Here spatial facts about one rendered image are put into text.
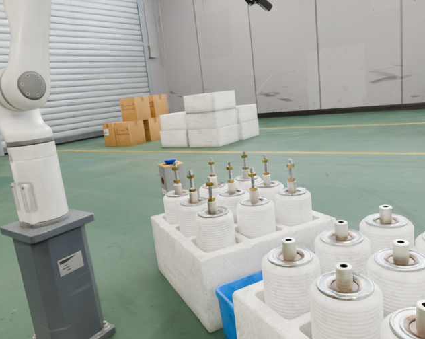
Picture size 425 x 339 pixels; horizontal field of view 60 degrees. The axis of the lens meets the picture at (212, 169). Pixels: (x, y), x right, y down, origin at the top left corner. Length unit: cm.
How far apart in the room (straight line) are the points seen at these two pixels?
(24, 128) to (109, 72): 638
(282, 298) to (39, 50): 65
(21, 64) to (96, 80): 617
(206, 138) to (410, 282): 331
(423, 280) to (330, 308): 15
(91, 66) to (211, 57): 223
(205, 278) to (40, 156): 43
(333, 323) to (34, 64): 69
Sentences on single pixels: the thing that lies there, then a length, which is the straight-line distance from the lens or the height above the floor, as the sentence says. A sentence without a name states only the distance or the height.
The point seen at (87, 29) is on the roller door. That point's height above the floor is 185.
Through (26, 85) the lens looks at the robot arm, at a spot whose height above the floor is 59.
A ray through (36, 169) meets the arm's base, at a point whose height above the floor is 42.
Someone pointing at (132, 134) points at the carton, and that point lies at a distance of 477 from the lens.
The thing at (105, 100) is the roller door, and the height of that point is 63.
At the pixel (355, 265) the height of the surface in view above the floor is 22.
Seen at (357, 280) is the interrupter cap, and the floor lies 25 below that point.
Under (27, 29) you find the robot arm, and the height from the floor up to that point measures 69.
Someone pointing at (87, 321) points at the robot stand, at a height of 6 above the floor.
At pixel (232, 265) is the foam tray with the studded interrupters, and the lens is 86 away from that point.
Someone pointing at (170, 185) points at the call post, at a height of 25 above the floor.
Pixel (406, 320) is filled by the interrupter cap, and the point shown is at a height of 25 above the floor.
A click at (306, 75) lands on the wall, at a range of 639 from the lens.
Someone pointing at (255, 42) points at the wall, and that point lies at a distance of 685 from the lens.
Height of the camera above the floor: 53
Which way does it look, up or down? 12 degrees down
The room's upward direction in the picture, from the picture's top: 7 degrees counter-clockwise
